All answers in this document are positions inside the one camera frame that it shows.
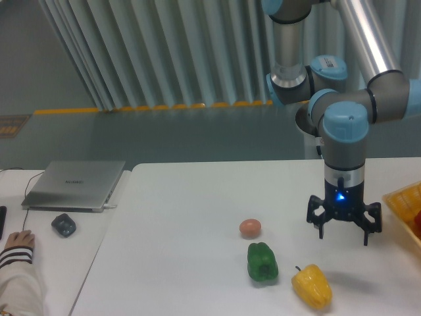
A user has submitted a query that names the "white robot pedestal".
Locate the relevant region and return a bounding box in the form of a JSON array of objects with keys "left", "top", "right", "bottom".
[{"left": 295, "top": 103, "right": 324, "bottom": 159}]

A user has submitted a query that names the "red item in basket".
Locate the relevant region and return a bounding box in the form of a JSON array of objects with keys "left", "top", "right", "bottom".
[{"left": 414, "top": 211, "right": 421, "bottom": 231}]

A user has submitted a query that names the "silver laptop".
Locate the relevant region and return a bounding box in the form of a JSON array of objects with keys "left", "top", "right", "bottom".
[{"left": 22, "top": 161, "right": 125, "bottom": 213}]

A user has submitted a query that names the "black laptop cable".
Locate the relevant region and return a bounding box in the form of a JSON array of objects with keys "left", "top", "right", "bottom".
[{"left": 0, "top": 167, "right": 49, "bottom": 233}]

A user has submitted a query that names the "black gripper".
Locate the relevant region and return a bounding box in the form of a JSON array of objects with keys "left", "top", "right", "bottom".
[{"left": 306, "top": 180, "right": 382, "bottom": 246}]

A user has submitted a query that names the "green bell pepper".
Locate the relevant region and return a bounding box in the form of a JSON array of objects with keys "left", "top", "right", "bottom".
[{"left": 247, "top": 242, "right": 279, "bottom": 282}]

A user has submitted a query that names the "brown egg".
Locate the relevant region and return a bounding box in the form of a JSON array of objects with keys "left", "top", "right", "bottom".
[{"left": 239, "top": 219, "right": 262, "bottom": 238}]

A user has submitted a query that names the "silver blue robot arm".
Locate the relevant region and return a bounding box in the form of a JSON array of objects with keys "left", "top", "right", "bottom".
[{"left": 262, "top": 1, "right": 420, "bottom": 235}]

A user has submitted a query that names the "striped beige sleeve forearm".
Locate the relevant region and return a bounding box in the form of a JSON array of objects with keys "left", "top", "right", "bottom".
[{"left": 1, "top": 246, "right": 44, "bottom": 315}]

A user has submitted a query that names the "small dark grey tray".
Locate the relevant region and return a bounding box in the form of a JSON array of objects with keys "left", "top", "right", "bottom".
[{"left": 51, "top": 213, "right": 76, "bottom": 238}]

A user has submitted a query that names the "yellow bell pepper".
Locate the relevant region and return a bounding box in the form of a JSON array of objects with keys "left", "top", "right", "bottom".
[{"left": 291, "top": 264, "right": 333, "bottom": 309}]

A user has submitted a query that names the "black keyboard edge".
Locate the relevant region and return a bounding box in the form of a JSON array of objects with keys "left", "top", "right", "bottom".
[{"left": 0, "top": 205, "right": 7, "bottom": 240}]

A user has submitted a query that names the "person's hand on mouse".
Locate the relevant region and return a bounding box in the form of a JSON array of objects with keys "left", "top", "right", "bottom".
[{"left": 5, "top": 230, "right": 35, "bottom": 250}]

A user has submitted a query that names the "yellow plastic basket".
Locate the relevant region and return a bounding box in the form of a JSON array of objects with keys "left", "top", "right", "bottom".
[{"left": 382, "top": 181, "right": 420, "bottom": 248}]

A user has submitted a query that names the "white corrugated partition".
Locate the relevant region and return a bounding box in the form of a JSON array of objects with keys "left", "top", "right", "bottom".
[{"left": 41, "top": 1, "right": 413, "bottom": 111}]

